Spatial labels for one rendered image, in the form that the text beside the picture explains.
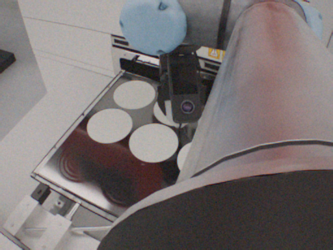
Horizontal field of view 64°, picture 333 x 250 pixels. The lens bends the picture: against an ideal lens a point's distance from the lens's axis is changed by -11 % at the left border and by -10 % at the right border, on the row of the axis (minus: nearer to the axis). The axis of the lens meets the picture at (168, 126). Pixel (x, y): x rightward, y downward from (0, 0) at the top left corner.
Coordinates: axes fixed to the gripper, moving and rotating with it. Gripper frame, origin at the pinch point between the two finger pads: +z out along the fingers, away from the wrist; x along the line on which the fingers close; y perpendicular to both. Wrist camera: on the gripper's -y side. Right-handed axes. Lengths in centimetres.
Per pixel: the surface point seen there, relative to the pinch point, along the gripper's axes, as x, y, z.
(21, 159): 38.6, 1.9, 10.0
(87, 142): 19.4, -0.9, 2.1
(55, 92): 33.0, 25.5, 10.0
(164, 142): 3.5, -2.4, 2.0
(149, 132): 6.4, 0.5, 2.0
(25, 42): 118, 200, 92
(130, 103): 10.2, 9.6, 2.0
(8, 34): 145, 223, 92
